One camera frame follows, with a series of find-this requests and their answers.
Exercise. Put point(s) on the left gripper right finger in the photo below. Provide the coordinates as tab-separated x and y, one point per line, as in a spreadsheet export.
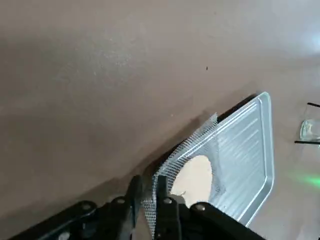
195	225

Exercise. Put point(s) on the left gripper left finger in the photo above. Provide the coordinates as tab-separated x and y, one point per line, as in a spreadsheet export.
95	222

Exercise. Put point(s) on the glass alcohol lamp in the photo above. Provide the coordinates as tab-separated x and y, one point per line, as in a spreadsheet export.
310	130

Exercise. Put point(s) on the ribbed metal tray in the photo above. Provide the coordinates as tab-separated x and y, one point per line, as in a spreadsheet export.
245	150

